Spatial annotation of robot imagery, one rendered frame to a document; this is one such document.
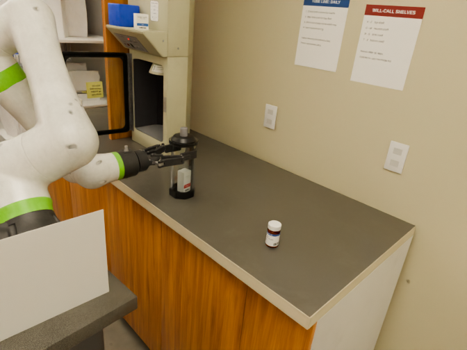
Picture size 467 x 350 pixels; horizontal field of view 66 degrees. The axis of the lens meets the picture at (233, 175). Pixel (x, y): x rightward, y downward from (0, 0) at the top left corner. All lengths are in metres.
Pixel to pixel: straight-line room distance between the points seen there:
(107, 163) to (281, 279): 0.62
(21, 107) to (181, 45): 0.76
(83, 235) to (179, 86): 1.00
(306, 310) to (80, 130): 0.69
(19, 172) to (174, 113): 0.94
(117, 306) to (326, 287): 0.55
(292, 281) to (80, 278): 0.55
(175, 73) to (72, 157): 0.90
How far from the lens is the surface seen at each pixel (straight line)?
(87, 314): 0.95
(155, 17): 1.71
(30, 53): 1.05
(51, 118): 0.90
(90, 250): 0.90
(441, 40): 1.43
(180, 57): 1.68
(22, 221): 0.90
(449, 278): 1.60
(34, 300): 0.91
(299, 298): 1.00
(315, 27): 1.64
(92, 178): 1.14
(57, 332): 0.93
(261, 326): 1.16
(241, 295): 1.16
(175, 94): 1.69
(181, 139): 1.30
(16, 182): 0.92
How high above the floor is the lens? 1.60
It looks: 24 degrees down
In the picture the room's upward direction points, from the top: 5 degrees clockwise
